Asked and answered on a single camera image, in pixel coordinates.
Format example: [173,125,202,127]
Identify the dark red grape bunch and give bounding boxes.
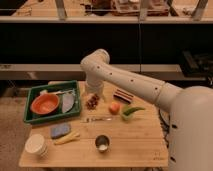
[86,94,100,110]

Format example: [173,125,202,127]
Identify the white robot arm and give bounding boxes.
[80,49,213,171]

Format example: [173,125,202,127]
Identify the red bowl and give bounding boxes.
[30,94,60,115]

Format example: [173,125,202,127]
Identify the orange fruit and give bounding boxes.
[109,102,120,115]

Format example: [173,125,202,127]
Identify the metal fork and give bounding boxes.
[82,117,112,123]

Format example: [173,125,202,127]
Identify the green vegetable toy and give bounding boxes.
[121,105,143,121]

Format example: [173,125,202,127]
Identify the wooden table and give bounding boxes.
[19,83,168,168]

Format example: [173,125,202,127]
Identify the green plastic tray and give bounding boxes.
[23,80,81,124]

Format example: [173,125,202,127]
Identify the white spoon in tray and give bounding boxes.
[39,89,73,95]

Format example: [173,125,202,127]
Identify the metal cup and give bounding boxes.
[95,135,110,153]

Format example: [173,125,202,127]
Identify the blue sponge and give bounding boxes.
[50,123,71,139]

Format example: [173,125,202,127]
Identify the black box on shelf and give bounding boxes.
[179,51,213,77]

